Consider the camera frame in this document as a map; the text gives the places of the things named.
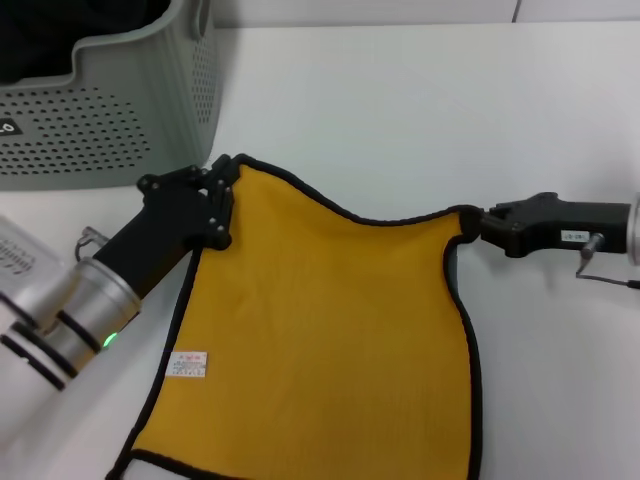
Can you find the grey-green perforated storage box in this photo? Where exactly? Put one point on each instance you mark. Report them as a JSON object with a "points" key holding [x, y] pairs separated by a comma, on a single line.
{"points": [[125, 100]]}

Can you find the yellow and dark green towel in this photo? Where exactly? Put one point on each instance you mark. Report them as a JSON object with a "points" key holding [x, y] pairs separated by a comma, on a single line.
{"points": [[325, 325]]}

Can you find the black logo label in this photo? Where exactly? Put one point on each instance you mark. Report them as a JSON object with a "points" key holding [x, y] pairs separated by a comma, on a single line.
{"points": [[7, 127]]}

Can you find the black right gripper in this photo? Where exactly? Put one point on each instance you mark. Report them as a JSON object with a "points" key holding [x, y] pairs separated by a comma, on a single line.
{"points": [[550, 225]]}

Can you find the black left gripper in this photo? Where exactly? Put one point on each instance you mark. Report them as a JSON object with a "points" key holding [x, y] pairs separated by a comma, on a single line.
{"points": [[160, 225]]}

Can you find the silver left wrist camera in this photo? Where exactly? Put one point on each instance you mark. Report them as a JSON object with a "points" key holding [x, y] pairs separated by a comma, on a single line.
{"points": [[25, 255]]}

